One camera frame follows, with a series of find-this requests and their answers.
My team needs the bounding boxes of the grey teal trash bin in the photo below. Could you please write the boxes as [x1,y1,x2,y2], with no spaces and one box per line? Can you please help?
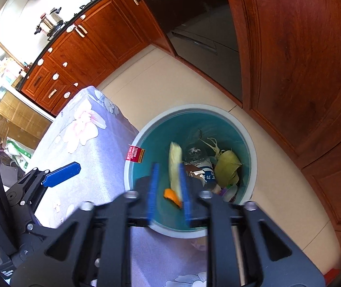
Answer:
[123,104,256,239]

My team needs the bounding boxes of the green corn husks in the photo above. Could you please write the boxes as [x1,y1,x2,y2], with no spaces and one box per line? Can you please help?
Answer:
[200,138,243,186]

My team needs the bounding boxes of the pale green pomelo peel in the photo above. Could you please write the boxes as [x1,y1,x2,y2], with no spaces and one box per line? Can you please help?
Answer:
[169,142,184,204]

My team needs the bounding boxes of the black gas stove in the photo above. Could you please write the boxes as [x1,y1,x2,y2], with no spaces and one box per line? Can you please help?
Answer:
[46,0,99,41]

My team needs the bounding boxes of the clear plastic water bottle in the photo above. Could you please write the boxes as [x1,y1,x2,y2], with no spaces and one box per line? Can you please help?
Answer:
[184,146,216,190]

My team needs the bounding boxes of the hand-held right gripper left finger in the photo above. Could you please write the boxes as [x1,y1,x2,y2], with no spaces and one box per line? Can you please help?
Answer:
[10,163,161,287]

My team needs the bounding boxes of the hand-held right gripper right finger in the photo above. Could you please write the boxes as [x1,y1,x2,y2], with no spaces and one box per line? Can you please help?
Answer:
[178,164,327,287]

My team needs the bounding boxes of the red-brown wooden kitchen cabinets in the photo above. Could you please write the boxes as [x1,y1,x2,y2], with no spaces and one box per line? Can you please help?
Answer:
[19,0,341,264]

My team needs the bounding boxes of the green white plastic bag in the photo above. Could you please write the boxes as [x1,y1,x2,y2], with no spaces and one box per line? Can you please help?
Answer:
[4,137,35,171]

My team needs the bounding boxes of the torn orange peel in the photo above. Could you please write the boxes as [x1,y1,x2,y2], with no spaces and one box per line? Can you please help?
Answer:
[164,188,183,208]

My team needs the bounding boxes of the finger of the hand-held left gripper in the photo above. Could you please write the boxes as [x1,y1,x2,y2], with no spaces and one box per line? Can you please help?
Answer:
[6,162,81,207]

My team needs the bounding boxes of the purple floral tablecloth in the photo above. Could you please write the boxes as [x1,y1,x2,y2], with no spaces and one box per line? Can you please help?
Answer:
[24,86,210,287]

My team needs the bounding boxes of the steel pressure cooker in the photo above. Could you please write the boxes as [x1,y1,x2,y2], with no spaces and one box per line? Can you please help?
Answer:
[34,8,65,36]

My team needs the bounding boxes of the glass sliding door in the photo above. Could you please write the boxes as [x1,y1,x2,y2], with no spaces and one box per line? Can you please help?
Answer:
[0,27,54,156]

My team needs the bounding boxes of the black built-in oven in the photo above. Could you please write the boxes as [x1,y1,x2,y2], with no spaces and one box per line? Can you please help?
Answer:
[133,0,244,104]

